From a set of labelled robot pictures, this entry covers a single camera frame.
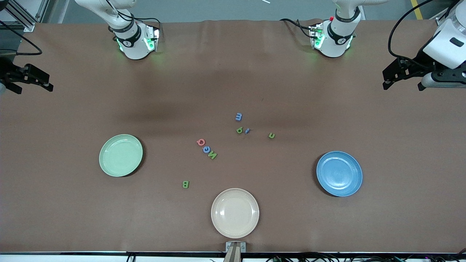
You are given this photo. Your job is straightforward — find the beige plate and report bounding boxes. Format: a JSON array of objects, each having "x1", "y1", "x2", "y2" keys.
[{"x1": 211, "y1": 188, "x2": 260, "y2": 239}]

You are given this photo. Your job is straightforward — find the brown camera pole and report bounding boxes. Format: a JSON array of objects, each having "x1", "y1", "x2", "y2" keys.
[{"x1": 224, "y1": 244, "x2": 242, "y2": 262}]

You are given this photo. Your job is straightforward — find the silver base connector box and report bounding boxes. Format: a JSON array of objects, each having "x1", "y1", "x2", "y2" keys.
[
  {"x1": 309, "y1": 23, "x2": 325, "y2": 49},
  {"x1": 143, "y1": 25, "x2": 161, "y2": 52}
]

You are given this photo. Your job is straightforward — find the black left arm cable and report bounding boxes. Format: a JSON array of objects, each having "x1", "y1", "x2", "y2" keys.
[{"x1": 388, "y1": 0, "x2": 437, "y2": 70}]

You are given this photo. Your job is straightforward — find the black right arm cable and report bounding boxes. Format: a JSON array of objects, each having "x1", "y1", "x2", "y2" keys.
[{"x1": 0, "y1": 20, "x2": 43, "y2": 56}]

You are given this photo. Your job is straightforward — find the black base cable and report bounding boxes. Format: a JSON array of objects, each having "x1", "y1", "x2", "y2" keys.
[
  {"x1": 280, "y1": 18, "x2": 314, "y2": 39},
  {"x1": 133, "y1": 17, "x2": 161, "y2": 29}
]

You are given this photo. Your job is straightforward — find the brown table cover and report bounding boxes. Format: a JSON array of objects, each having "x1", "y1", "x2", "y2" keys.
[{"x1": 0, "y1": 19, "x2": 466, "y2": 253}]

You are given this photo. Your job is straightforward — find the blue plate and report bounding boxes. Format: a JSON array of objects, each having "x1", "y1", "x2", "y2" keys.
[{"x1": 316, "y1": 151, "x2": 363, "y2": 197}]

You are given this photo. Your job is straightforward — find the black cable bundle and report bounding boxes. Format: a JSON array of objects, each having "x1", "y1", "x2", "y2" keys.
[{"x1": 266, "y1": 253, "x2": 466, "y2": 262}]

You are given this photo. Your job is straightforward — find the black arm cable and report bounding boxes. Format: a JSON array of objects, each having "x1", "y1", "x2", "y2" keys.
[
  {"x1": 388, "y1": 0, "x2": 437, "y2": 70},
  {"x1": 0, "y1": 20, "x2": 43, "y2": 56}
]

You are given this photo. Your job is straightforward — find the aluminium frame post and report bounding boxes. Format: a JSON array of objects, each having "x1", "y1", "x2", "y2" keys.
[
  {"x1": 435, "y1": 0, "x2": 454, "y2": 29},
  {"x1": 0, "y1": 0, "x2": 50, "y2": 32}
]

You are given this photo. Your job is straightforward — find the light green plate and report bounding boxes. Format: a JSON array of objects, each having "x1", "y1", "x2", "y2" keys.
[{"x1": 99, "y1": 134, "x2": 143, "y2": 178}]

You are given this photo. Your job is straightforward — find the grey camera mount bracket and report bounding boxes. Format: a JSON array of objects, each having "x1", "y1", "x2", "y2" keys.
[{"x1": 225, "y1": 241, "x2": 246, "y2": 253}]

